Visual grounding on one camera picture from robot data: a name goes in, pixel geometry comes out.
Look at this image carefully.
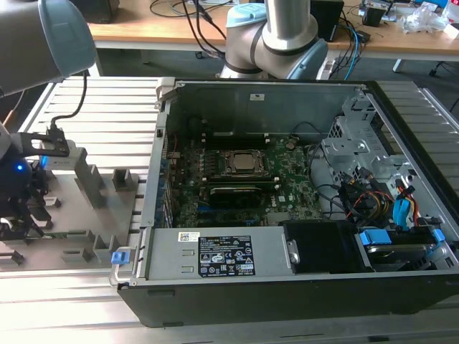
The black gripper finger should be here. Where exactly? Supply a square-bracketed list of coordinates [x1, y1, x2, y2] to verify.
[0, 211, 22, 242]
[19, 193, 47, 244]

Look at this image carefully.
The grey parts rack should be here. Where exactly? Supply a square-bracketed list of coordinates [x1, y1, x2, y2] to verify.
[0, 146, 141, 273]

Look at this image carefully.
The grey power supply unit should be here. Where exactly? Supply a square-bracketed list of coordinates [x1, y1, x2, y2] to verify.
[145, 226, 297, 280]

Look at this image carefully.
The black case on desk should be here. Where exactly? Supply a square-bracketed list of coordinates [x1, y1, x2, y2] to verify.
[78, 0, 119, 24]

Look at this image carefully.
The black power supply label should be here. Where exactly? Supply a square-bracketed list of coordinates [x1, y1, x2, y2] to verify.
[198, 235, 254, 277]

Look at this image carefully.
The black graphics card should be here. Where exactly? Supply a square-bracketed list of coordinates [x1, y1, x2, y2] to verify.
[207, 185, 262, 209]

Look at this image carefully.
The silver CPU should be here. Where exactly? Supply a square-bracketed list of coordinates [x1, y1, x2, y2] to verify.
[229, 152, 268, 171]

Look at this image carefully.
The black open PC case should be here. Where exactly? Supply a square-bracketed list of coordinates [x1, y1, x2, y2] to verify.
[109, 77, 459, 329]

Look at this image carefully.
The green motherboard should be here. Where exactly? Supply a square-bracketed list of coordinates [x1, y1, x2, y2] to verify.
[166, 134, 323, 229]

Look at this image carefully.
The black fan shroud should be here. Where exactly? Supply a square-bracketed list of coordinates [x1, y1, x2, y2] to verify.
[279, 220, 372, 275]

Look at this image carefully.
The metal drive cage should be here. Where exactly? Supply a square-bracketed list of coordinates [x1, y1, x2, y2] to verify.
[321, 96, 413, 187]

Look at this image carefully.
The white power strip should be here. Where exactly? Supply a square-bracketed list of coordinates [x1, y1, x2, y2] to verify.
[316, 59, 336, 80]

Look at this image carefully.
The blue disk carrier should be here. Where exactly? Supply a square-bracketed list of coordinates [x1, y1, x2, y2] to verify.
[358, 227, 445, 252]

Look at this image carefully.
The black speaker box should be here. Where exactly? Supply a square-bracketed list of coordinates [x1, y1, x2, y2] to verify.
[310, 0, 345, 42]

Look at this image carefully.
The silver hard disk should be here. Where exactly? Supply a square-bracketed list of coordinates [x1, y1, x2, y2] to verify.
[365, 243, 431, 269]

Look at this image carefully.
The small dark electronic device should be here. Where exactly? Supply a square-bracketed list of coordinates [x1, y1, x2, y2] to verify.
[361, 0, 387, 27]

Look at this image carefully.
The clear plastic bag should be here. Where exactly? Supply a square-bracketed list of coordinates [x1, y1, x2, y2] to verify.
[397, 1, 449, 35]

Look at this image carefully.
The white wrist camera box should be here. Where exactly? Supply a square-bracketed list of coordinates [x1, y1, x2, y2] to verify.
[14, 130, 78, 169]

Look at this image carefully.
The black camera cable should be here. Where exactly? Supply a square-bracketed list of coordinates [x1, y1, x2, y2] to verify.
[49, 70, 89, 132]

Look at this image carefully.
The thin black wire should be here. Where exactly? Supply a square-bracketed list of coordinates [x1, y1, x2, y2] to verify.
[293, 120, 327, 144]

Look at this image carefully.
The yellow red black wire bundle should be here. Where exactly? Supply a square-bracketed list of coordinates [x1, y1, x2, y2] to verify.
[344, 181, 395, 223]

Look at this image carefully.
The blue cable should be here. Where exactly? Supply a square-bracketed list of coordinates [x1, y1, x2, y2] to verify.
[346, 27, 361, 80]

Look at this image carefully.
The blue flat data wire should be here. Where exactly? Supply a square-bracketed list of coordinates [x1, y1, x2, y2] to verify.
[392, 196, 413, 230]

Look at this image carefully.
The red data wire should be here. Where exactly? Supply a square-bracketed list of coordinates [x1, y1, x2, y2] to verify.
[396, 184, 420, 223]

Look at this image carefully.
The wooden desk with cables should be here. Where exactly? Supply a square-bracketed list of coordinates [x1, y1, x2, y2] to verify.
[328, 0, 459, 72]

